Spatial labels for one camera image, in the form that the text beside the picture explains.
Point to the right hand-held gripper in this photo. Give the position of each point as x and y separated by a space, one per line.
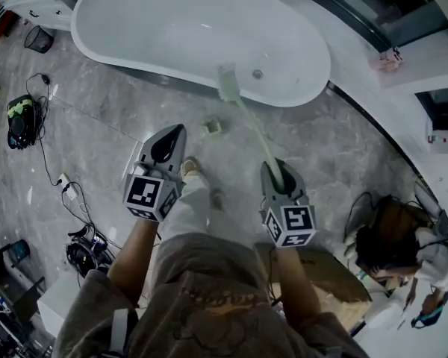
295 226

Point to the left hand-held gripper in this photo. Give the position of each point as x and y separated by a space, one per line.
142 196

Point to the white and dark green bathtub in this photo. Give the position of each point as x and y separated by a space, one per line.
194 36

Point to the person's left forearm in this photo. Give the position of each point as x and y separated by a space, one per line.
132 263

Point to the person's right forearm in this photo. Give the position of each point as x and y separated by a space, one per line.
296 278

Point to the person's tan left shoe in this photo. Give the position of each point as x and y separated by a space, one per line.
191 168

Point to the person's white trousers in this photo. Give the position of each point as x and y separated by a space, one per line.
194 211

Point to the brown cardboard box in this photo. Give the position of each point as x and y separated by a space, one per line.
332 274

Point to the white power strip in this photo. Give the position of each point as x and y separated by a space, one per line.
68 186

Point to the brown printed shirt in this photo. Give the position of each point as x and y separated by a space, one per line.
209 304

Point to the black device with green top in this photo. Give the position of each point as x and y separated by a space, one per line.
20 121

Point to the small red white item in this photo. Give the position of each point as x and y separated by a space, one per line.
435 138

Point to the black mesh wastebasket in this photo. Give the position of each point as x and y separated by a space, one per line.
39 39

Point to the pink cup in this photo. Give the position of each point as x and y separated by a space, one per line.
389 59

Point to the dark glass window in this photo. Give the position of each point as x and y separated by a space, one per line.
442 110
377 9

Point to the dark teal bin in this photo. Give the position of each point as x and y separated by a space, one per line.
19 251

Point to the white box stool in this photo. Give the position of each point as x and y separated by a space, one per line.
56 304

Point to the white cabinet with drawers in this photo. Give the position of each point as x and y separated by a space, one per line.
33 4

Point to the dark cluttered desk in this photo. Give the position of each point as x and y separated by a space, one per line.
3 304

